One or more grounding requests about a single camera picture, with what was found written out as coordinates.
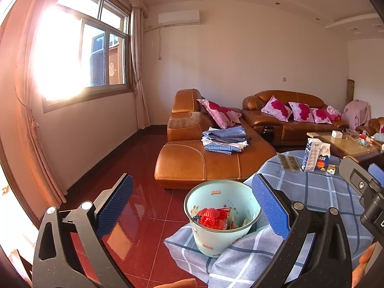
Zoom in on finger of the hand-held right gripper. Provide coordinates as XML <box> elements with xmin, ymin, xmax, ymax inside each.
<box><xmin>367</xmin><ymin>162</ymin><xmax>384</xmax><ymax>187</ymax></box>
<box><xmin>338</xmin><ymin>157</ymin><xmax>379</xmax><ymax>200</ymax></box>

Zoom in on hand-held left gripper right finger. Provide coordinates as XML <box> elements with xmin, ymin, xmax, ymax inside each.
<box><xmin>251</xmin><ymin>173</ymin><xmax>354</xmax><ymax>288</ymax></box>

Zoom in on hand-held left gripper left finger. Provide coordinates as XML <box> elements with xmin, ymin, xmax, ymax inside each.
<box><xmin>32</xmin><ymin>173</ymin><xmax>134</xmax><ymax>288</ymax></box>

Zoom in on light blue cartoon trash bin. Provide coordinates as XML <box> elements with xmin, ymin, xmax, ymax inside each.
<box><xmin>184</xmin><ymin>180</ymin><xmax>262</xmax><ymax>258</ymax></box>

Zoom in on person's right hand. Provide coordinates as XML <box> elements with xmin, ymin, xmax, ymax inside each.
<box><xmin>351</xmin><ymin>241</ymin><xmax>378</xmax><ymax>288</ymax></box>

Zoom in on person's left hand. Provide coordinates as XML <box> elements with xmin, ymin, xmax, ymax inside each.
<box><xmin>156</xmin><ymin>278</ymin><xmax>198</xmax><ymax>288</ymax></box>

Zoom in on blue milk carton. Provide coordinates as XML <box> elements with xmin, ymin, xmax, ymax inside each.
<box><xmin>315</xmin><ymin>143</ymin><xmax>331</xmax><ymax>172</ymax></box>

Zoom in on wooden glass-top coffee table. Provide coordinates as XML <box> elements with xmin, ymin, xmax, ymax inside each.
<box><xmin>306</xmin><ymin>130</ymin><xmax>384</xmax><ymax>168</ymax></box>

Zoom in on gold patterned flat packet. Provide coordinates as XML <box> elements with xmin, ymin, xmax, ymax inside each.
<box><xmin>276</xmin><ymin>152</ymin><xmax>302</xmax><ymax>173</ymax></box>

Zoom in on brown leather armchair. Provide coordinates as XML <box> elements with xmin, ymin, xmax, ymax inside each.
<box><xmin>355</xmin><ymin>117</ymin><xmax>384</xmax><ymax>137</ymax></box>

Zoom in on white and blue carton box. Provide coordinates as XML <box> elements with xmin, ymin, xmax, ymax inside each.
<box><xmin>301</xmin><ymin>138</ymin><xmax>321</xmax><ymax>172</ymax></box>

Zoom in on pink cloth covered chair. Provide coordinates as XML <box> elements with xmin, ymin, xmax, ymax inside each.
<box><xmin>342</xmin><ymin>100</ymin><xmax>371</xmax><ymax>131</ymax></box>

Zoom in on pink folded blanket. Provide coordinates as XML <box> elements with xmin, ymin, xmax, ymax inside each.
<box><xmin>326</xmin><ymin>106</ymin><xmax>342</xmax><ymax>121</ymax></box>

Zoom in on pink floral pillow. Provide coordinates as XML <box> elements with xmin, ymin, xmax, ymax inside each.
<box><xmin>196</xmin><ymin>99</ymin><xmax>242</xmax><ymax>129</ymax></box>
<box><xmin>261</xmin><ymin>96</ymin><xmax>293</xmax><ymax>122</ymax></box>
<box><xmin>288</xmin><ymin>102</ymin><xmax>314</xmax><ymax>122</ymax></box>
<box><xmin>310</xmin><ymin>107</ymin><xmax>333</xmax><ymax>124</ymax></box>

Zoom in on folded blue checked bedsheets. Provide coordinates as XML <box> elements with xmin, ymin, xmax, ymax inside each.
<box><xmin>202</xmin><ymin>126</ymin><xmax>252</xmax><ymax>156</ymax></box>

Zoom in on brown leather chaise sofa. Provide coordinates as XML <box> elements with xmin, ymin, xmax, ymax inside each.
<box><xmin>154</xmin><ymin>89</ymin><xmax>276</xmax><ymax>190</ymax></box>

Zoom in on brown leather three-seat sofa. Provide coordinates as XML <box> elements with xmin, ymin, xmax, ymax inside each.
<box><xmin>242</xmin><ymin>90</ymin><xmax>350</xmax><ymax>146</ymax></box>

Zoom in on beige curtain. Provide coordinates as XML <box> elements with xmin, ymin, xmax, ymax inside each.
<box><xmin>103</xmin><ymin>0</ymin><xmax>150</xmax><ymax>129</ymax></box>

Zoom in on sliding glass window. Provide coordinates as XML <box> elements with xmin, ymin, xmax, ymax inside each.
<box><xmin>39</xmin><ymin>0</ymin><xmax>134</xmax><ymax>113</ymax></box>

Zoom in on white air conditioner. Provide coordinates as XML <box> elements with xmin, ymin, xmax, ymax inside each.
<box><xmin>158</xmin><ymin>10</ymin><xmax>200</xmax><ymax>26</ymax></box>

